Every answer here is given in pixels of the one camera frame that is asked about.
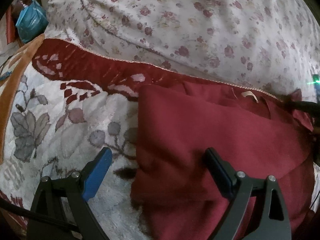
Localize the dark red sweater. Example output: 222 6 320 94
131 82 315 239

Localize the red white fleece blanket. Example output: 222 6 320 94
0 33 286 240

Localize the floral duvet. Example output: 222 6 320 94
45 0 319 101

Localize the blue plastic bag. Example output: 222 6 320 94
15 0 48 44

